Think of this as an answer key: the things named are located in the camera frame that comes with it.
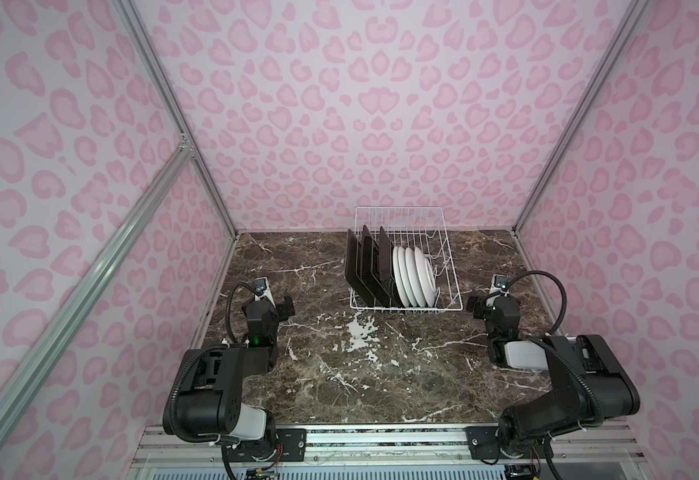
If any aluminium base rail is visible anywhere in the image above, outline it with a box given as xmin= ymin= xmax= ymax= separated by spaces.
xmin=123 ymin=421 xmax=657 ymax=480

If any aluminium frame strut left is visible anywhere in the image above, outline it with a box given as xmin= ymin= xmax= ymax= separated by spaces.
xmin=0 ymin=144 xmax=194 ymax=450

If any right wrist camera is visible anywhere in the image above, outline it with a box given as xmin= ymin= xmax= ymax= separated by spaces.
xmin=485 ymin=274 xmax=509 ymax=308

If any dark square plate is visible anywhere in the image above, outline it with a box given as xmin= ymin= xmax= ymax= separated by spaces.
xmin=344 ymin=229 xmax=375 ymax=307
xmin=379 ymin=227 xmax=403 ymax=308

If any white round plate patterned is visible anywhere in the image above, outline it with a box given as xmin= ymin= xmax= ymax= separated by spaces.
xmin=425 ymin=254 xmax=439 ymax=306

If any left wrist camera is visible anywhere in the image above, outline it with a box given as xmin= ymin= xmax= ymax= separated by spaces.
xmin=250 ymin=277 xmax=275 ymax=305

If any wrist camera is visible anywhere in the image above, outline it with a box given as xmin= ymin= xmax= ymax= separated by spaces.
xmin=250 ymin=277 xmax=275 ymax=305
xmin=485 ymin=274 xmax=509 ymax=308

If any aluminium corner post right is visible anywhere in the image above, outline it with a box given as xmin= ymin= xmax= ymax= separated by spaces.
xmin=513 ymin=0 xmax=653 ymax=238

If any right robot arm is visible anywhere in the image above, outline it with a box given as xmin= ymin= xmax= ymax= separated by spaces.
xmin=467 ymin=291 xmax=641 ymax=457

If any white wire dish rack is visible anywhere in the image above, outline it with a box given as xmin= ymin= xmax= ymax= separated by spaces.
xmin=349 ymin=206 xmax=463 ymax=313

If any aluminium corner post left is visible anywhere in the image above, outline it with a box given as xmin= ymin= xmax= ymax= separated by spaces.
xmin=111 ymin=0 xmax=238 ymax=240

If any aluminium corner post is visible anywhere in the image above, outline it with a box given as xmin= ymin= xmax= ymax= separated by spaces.
xmin=513 ymin=0 xmax=653 ymax=238
xmin=111 ymin=0 xmax=238 ymax=240

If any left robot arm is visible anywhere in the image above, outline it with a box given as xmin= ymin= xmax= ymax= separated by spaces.
xmin=162 ymin=295 xmax=295 ymax=448

